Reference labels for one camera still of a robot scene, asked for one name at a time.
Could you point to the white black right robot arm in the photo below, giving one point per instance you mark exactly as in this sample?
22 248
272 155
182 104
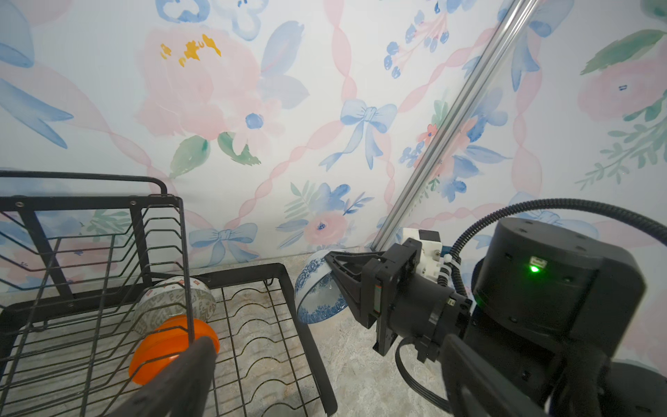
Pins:
537 337

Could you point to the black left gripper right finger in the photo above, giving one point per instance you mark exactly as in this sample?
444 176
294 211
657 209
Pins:
495 375

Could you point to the black wire dish rack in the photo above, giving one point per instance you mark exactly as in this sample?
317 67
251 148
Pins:
78 251

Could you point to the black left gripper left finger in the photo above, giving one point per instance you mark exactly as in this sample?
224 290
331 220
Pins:
181 389

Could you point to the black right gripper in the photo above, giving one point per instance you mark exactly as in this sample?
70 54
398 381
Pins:
384 289

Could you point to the green patterned ceramic bowl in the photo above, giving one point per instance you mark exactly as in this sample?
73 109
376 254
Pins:
167 299

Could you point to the orange plastic bowl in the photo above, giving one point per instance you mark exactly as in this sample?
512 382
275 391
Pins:
158 349

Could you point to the blue floral ceramic bowl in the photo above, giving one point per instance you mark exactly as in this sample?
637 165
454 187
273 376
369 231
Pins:
317 296

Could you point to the right aluminium corner post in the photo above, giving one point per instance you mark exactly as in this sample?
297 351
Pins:
518 14

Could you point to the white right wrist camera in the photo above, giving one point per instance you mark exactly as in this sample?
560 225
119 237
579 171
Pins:
433 254

